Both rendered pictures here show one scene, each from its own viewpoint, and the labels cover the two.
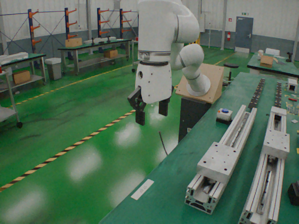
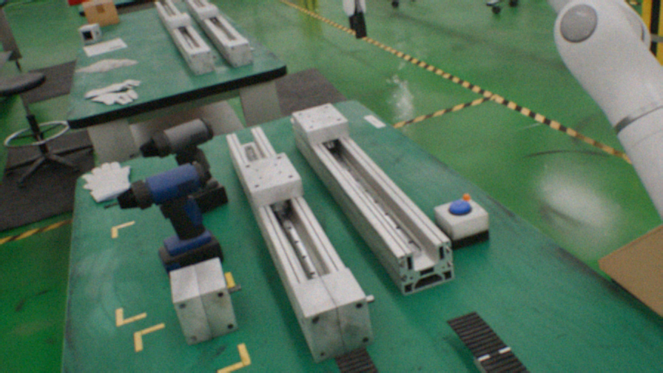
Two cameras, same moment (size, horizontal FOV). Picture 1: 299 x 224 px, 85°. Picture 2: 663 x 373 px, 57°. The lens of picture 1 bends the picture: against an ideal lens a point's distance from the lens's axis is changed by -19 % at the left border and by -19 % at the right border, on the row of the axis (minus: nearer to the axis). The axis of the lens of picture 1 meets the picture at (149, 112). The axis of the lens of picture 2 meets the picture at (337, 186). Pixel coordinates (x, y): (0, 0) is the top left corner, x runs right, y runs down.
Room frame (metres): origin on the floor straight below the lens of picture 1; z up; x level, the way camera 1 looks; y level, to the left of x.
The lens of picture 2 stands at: (1.54, -1.38, 1.46)
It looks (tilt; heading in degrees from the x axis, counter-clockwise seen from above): 27 degrees down; 131
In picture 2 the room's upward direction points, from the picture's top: 10 degrees counter-clockwise
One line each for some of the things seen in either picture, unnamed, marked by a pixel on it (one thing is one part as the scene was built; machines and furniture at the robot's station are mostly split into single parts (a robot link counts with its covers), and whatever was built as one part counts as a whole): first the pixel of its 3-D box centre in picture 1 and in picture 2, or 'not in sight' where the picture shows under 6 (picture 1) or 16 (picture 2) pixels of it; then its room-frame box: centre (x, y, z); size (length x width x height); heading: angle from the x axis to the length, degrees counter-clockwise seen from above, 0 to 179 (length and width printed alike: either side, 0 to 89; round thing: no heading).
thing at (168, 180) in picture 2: not in sight; (166, 224); (0.55, -0.79, 0.89); 0.20 x 0.08 x 0.22; 64
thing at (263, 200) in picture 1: (272, 154); (276, 203); (0.62, -0.55, 0.82); 0.80 x 0.10 x 0.09; 144
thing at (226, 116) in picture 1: (225, 116); (457, 223); (1.03, -0.46, 0.81); 0.10 x 0.08 x 0.06; 54
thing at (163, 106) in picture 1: (166, 103); (360, 27); (0.56, -0.05, 1.09); 0.03 x 0.03 x 0.07; 45
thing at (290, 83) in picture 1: (290, 86); not in sight; (1.67, -1.45, 0.83); 0.11 x 0.10 x 0.10; 54
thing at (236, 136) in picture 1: (233, 142); (354, 180); (0.73, -0.39, 0.82); 0.80 x 0.10 x 0.09; 144
